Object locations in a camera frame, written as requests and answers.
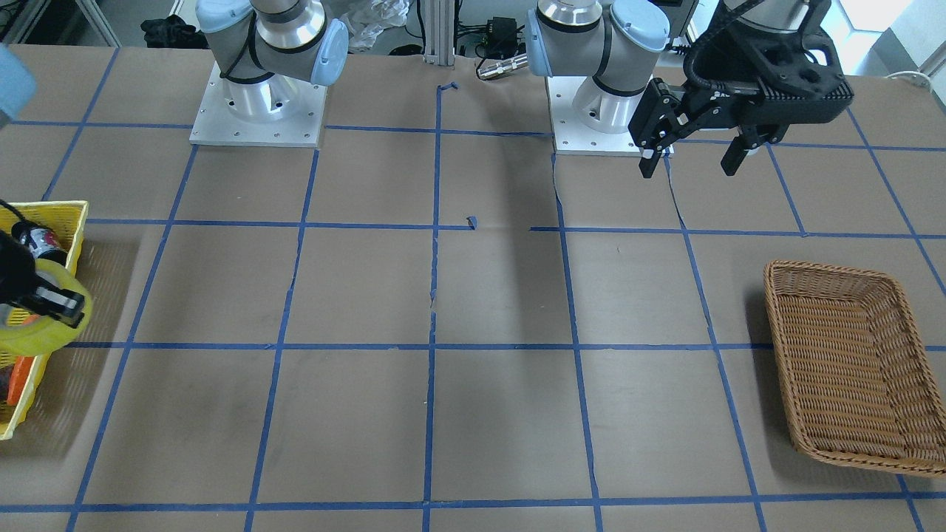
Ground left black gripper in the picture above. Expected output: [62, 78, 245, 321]
[628, 19, 854, 179]

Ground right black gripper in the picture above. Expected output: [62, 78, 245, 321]
[1, 231, 86, 329]

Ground yellow tape roll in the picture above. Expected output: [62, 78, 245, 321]
[2, 259, 94, 357]

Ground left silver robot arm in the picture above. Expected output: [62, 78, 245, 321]
[525, 1, 854, 178]

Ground small dark bottle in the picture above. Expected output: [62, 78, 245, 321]
[11, 221, 68, 266]

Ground orange toy carrot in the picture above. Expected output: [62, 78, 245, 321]
[4, 356, 35, 406]

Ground silver metal cylinder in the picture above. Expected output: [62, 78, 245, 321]
[476, 53, 529, 81]

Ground black power adapter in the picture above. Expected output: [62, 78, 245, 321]
[483, 17, 518, 60]

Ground brown wicker basket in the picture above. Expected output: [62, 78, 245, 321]
[763, 260, 945, 478]

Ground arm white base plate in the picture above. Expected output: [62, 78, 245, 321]
[189, 64, 327, 149]
[546, 75, 653, 157]

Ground aluminium frame post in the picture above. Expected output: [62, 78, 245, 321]
[417, 1, 456, 69]

